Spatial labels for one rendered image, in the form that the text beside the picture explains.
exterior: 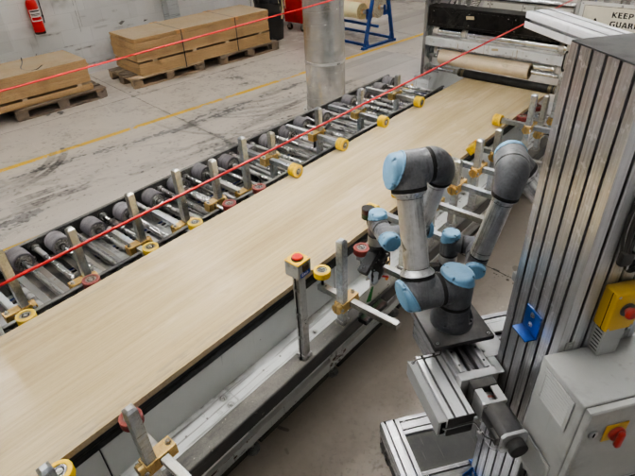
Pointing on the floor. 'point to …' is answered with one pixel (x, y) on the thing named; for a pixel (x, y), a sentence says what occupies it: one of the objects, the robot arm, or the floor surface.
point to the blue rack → (373, 26)
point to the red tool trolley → (294, 13)
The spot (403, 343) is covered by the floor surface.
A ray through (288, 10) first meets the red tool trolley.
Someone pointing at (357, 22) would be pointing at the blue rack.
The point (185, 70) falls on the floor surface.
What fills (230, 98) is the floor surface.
